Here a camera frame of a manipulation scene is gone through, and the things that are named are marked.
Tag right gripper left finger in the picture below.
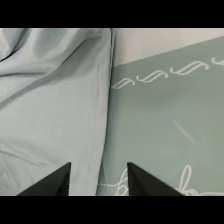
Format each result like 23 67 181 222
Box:
17 161 72 197

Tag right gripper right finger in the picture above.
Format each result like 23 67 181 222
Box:
126 161 185 197

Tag pale blue shirt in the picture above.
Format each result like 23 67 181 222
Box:
0 27 117 197

